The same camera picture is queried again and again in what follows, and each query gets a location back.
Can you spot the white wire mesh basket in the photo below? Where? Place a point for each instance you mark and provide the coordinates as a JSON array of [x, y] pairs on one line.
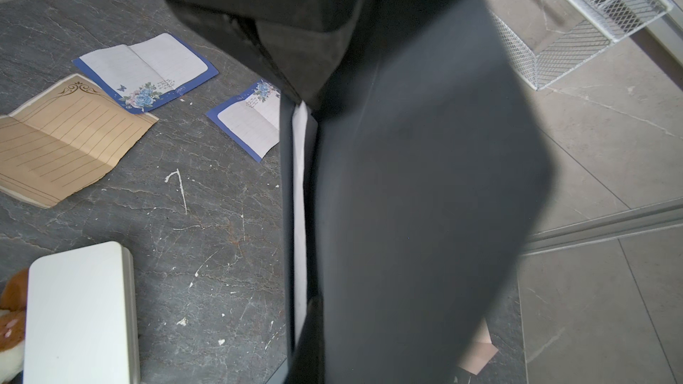
[[552, 38]]

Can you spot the brown white dog plush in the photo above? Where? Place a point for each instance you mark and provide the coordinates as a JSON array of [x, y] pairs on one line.
[[14, 301]]

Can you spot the white letter paper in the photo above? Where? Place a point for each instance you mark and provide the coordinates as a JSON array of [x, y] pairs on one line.
[[300, 120], [251, 118]]

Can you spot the white blue bordered letter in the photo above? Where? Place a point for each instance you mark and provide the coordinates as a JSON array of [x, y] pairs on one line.
[[148, 75]]

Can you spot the grey envelope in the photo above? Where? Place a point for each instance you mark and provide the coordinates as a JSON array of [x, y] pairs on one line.
[[425, 175]]

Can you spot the white rectangular box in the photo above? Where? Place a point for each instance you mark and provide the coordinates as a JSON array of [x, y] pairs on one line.
[[82, 317]]

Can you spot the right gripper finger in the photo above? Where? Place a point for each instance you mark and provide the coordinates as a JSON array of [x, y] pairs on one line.
[[308, 363]]

